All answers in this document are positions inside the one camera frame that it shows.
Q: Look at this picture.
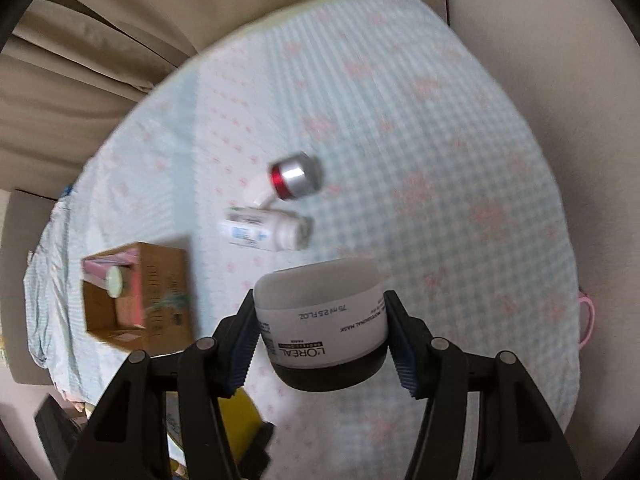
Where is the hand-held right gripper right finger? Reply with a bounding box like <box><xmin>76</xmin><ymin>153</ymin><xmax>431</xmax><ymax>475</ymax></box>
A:
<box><xmin>383</xmin><ymin>290</ymin><xmax>583</xmax><ymax>480</ymax></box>

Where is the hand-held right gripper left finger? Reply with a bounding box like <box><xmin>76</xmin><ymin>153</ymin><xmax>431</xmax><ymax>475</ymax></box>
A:
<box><xmin>61</xmin><ymin>289</ymin><xmax>261</xmax><ymax>480</ymax></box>

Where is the white jar with black lid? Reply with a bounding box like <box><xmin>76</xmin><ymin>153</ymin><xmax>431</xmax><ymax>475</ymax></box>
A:
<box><xmin>253</xmin><ymin>259</ymin><xmax>388</xmax><ymax>392</ymax></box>

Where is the brown cardboard box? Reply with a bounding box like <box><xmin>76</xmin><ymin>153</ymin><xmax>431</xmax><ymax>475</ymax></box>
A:
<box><xmin>81</xmin><ymin>241</ymin><xmax>197</xmax><ymax>355</ymax></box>

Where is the yellow object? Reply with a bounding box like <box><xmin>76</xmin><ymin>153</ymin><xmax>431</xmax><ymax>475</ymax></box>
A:
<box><xmin>216</xmin><ymin>387</ymin><xmax>265</xmax><ymax>463</ymax></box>

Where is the white pill bottle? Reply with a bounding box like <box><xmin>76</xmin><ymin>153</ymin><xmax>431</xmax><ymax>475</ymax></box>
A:
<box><xmin>225</xmin><ymin>205</ymin><xmax>313</xmax><ymax>252</ymax></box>

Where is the pale green round lid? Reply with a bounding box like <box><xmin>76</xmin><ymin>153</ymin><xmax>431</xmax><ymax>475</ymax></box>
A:
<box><xmin>103</xmin><ymin>267</ymin><xmax>126</xmax><ymax>297</ymax></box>

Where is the pink package in box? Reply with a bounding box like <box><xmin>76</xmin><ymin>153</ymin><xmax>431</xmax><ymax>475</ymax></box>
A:
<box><xmin>82</xmin><ymin>243</ymin><xmax>141</xmax><ymax>292</ymax></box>

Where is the checkered floral bedsheet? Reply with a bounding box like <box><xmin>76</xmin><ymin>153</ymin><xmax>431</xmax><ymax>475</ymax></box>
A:
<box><xmin>24</xmin><ymin>0</ymin><xmax>581</xmax><ymax>466</ymax></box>

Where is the silver can with red band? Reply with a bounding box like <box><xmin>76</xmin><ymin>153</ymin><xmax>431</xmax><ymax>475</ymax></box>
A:
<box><xmin>268</xmin><ymin>152</ymin><xmax>325</xmax><ymax>201</ymax></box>

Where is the beige curtain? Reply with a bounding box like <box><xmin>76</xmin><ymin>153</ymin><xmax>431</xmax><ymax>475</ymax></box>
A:
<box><xmin>0</xmin><ymin>0</ymin><xmax>448</xmax><ymax>196</ymax></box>

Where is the pink strap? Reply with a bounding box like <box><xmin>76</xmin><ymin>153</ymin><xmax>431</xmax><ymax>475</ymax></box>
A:
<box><xmin>577</xmin><ymin>287</ymin><xmax>597</xmax><ymax>348</ymax></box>

